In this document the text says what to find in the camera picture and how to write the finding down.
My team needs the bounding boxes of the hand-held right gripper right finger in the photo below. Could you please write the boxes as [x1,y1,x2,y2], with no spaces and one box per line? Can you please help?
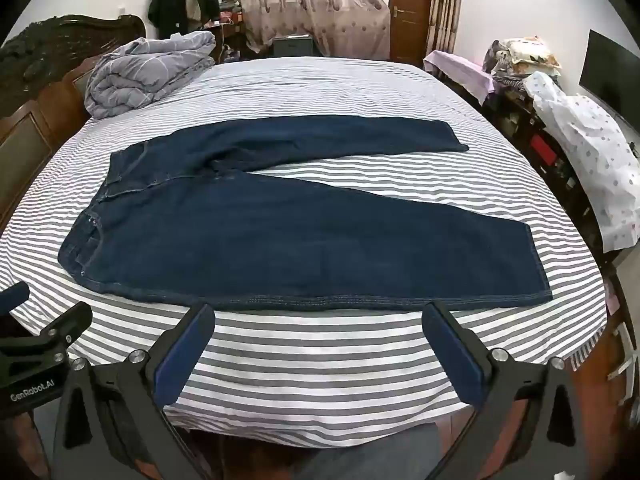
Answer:
[421,301,601,480]

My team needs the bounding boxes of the floral crumpled cloth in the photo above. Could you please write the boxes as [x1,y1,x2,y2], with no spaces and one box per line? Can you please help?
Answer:
[482,36,562,86]

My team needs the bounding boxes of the brown wooden door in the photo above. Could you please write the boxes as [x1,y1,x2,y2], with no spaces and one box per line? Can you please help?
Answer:
[389,0,436,68]

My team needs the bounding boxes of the black flat screen monitor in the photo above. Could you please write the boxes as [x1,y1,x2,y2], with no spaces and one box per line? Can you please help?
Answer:
[579,30,640,133]

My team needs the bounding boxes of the dark box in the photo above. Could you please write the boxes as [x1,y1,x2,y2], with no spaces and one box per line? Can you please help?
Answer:
[273,34,315,57]

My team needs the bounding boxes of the dark wooden cabinet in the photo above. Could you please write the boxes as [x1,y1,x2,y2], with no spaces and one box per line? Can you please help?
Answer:
[480,85,608,261]

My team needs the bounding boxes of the grey quilted duvet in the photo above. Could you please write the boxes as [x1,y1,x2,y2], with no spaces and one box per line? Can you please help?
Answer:
[84,31,217,120]

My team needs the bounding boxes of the black hanging jacket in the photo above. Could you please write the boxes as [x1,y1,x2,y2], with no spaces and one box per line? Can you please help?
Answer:
[147,0,190,38]

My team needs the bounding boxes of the bed with grey striped sheet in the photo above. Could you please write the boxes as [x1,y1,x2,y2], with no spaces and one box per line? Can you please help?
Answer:
[0,57,608,448]

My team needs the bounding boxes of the beige patterned curtain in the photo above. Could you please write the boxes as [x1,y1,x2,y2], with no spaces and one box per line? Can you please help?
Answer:
[215,0,391,61]
[432,0,466,56]

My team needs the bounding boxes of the cluttered nightstand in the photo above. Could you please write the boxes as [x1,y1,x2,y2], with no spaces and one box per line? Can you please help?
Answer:
[216,0,251,63]

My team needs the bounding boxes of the dark wooden headboard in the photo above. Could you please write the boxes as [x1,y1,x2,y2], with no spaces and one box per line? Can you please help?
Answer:
[0,14,147,231]

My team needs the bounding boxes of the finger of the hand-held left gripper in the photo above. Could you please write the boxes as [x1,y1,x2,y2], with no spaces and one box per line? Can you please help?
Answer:
[0,301,94,361]
[0,281,31,318]

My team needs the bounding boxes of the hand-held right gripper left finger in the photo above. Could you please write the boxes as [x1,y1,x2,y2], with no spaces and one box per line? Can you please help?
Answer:
[52,302,217,480]

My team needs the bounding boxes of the white dotted cloth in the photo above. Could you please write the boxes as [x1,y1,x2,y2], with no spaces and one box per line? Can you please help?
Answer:
[522,71,640,253]

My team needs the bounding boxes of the dark blue denim pants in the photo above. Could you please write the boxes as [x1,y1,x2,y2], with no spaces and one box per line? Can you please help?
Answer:
[56,115,553,311]

